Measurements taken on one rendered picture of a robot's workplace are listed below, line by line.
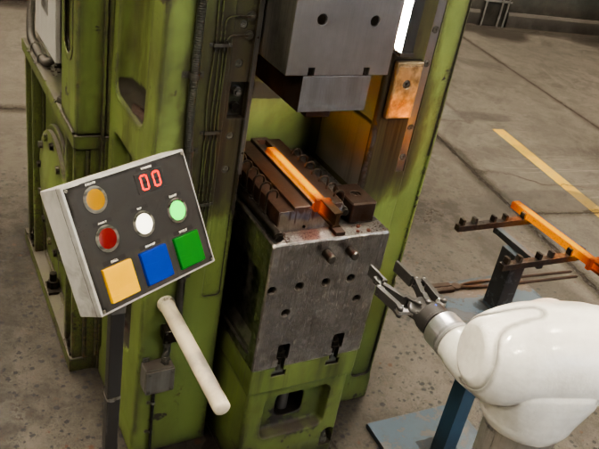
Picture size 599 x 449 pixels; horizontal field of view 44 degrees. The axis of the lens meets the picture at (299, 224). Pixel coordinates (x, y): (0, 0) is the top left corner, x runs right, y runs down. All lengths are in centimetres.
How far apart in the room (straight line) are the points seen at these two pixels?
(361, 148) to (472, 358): 136
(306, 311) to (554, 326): 127
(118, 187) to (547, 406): 100
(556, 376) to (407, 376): 215
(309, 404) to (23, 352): 111
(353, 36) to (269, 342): 90
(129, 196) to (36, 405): 129
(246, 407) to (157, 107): 98
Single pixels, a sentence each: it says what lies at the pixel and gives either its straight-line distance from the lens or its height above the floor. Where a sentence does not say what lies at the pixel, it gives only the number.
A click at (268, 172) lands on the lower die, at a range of 216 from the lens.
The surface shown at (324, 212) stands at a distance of 200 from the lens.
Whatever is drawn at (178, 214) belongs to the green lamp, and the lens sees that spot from 170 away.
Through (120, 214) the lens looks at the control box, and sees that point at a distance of 161.
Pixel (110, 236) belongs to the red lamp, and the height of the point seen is 109.
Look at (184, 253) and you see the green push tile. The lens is 170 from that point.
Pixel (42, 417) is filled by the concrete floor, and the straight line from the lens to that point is 272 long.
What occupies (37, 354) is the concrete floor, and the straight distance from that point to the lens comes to 296.
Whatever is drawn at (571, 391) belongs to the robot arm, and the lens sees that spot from 98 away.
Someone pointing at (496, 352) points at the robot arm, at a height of 140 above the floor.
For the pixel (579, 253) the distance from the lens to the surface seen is 228.
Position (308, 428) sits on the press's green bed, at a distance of 255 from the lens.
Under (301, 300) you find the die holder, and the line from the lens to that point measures 212.
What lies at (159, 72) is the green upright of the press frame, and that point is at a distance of 184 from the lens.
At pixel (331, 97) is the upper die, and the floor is 131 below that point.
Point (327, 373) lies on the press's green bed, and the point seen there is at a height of 39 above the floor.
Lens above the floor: 194
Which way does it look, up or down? 30 degrees down
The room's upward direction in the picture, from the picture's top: 11 degrees clockwise
